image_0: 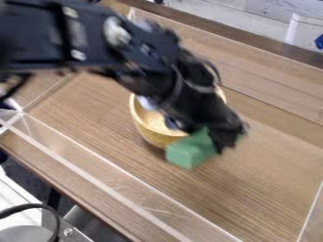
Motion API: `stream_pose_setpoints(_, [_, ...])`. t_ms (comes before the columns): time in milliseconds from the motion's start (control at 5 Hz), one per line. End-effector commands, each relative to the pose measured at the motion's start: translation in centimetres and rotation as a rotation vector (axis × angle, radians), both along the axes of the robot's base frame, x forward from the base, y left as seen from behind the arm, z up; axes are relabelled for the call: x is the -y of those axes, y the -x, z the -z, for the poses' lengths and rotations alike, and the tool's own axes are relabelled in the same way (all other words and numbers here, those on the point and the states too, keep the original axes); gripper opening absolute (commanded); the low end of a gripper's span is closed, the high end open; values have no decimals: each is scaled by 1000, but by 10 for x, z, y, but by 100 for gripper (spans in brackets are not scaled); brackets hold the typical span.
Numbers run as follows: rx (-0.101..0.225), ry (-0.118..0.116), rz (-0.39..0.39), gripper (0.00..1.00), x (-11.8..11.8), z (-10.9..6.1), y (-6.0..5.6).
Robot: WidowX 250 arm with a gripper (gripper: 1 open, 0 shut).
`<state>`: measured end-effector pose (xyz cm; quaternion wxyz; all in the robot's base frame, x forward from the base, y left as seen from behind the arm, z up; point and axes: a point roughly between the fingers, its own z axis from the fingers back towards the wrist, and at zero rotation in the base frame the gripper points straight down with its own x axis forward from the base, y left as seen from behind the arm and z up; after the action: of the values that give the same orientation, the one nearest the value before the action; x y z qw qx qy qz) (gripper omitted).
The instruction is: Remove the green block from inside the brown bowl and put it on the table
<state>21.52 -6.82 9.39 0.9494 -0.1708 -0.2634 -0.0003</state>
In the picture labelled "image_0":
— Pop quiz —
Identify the clear acrylic front barrier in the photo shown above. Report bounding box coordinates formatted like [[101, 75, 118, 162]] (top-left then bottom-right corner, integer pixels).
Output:
[[0, 109, 243, 242]]

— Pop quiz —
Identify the brown wooden bowl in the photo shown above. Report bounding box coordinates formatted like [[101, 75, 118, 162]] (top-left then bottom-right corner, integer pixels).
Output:
[[128, 84, 228, 150]]

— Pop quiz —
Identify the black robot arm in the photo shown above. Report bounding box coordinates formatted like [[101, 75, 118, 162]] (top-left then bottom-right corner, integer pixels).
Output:
[[0, 0, 246, 152]]

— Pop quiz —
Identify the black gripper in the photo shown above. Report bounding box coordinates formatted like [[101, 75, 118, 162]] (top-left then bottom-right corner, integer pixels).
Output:
[[138, 49, 247, 154]]

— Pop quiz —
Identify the green rectangular block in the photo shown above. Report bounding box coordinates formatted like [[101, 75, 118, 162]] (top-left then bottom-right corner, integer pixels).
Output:
[[166, 127, 223, 169]]

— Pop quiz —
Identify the black cable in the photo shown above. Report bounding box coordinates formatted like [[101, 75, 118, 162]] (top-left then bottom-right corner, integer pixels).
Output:
[[0, 202, 60, 242]]

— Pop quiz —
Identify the grey metal bracket with screw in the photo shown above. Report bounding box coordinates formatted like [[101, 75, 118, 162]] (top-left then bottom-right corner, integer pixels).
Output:
[[41, 206, 95, 242]]

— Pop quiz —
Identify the white container in background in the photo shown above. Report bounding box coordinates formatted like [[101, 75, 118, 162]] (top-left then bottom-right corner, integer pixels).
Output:
[[284, 12, 323, 53]]

